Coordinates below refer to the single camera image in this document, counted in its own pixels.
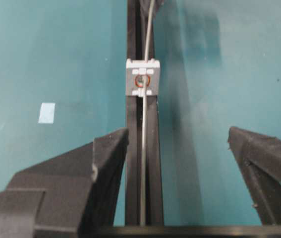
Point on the silver metal fitting red label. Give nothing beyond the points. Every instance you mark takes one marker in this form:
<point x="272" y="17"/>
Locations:
<point x="140" y="71"/>

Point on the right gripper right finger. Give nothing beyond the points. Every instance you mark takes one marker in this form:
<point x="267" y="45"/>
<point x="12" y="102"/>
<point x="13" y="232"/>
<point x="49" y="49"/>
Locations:
<point x="259" y="159"/>

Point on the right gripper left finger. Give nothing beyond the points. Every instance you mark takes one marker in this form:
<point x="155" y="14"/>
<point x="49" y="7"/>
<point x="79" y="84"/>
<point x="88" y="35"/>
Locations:
<point x="68" y="195"/>

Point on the long black aluminium rail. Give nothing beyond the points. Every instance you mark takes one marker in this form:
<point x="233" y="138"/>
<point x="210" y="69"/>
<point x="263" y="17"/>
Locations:
<point x="143" y="190"/>

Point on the white tape patch lower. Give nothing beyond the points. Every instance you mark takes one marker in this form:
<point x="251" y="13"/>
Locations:
<point x="46" y="114"/>

